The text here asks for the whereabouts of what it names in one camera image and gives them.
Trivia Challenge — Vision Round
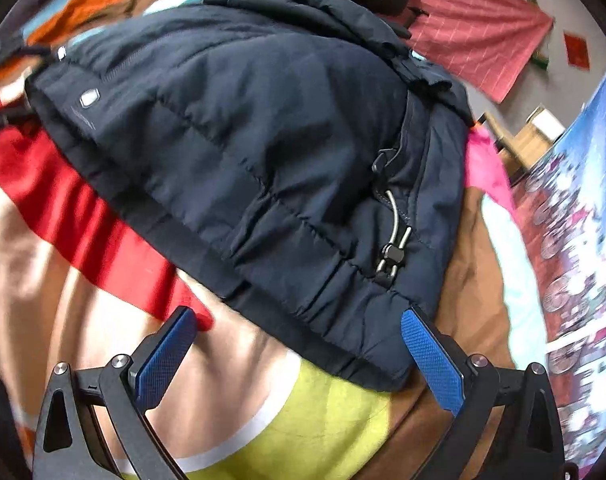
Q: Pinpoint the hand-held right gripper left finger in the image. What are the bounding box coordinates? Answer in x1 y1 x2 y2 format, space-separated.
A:
33 305 198 480

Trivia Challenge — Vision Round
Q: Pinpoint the white box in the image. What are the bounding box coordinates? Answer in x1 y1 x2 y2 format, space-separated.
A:
530 107 567 137

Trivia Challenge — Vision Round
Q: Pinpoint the red paper wall decoration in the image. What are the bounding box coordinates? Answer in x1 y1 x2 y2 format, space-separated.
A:
563 31 592 70

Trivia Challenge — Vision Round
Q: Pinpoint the wooden side table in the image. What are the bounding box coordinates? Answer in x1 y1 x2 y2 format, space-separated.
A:
476 110 527 187

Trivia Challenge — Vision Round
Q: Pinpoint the red checked wall cloth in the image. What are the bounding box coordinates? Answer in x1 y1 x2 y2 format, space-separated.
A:
333 0 555 105

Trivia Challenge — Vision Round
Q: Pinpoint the wooden cabinet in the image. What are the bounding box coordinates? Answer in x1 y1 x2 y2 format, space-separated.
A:
512 120 559 162

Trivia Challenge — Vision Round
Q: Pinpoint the pink cloth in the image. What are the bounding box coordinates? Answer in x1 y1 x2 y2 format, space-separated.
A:
466 125 519 214

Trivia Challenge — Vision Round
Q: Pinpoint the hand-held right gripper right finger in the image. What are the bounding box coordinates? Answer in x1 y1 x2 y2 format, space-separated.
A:
400 304 566 480

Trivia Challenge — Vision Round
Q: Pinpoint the blue printed bed curtain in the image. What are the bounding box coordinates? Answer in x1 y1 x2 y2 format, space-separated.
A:
513 57 606 476

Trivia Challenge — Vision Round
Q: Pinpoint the dark navy padded jacket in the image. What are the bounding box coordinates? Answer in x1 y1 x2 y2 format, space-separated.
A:
0 0 476 393

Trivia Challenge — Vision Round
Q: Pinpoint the colourful patterned bed blanket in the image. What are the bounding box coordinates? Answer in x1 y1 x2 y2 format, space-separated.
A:
0 0 549 480

